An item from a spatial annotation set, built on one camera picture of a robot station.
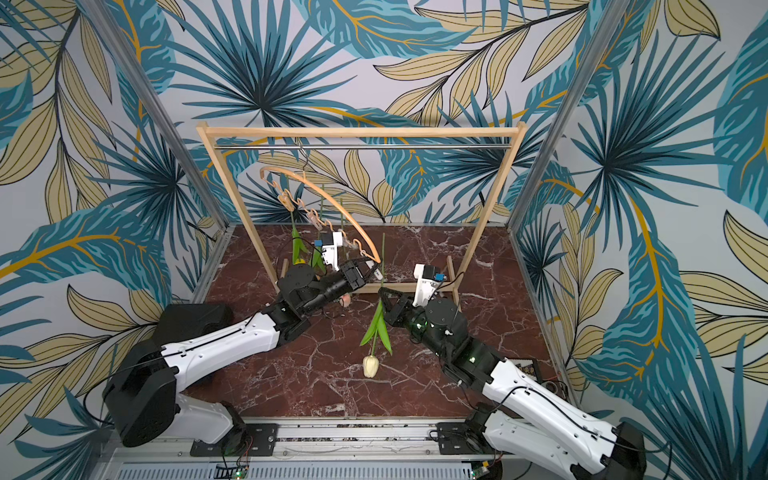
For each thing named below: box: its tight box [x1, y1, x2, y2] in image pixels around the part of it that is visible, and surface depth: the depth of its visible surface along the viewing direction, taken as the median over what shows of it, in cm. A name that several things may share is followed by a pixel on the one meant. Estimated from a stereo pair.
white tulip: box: [360, 233, 393, 379], surface depth 67 cm
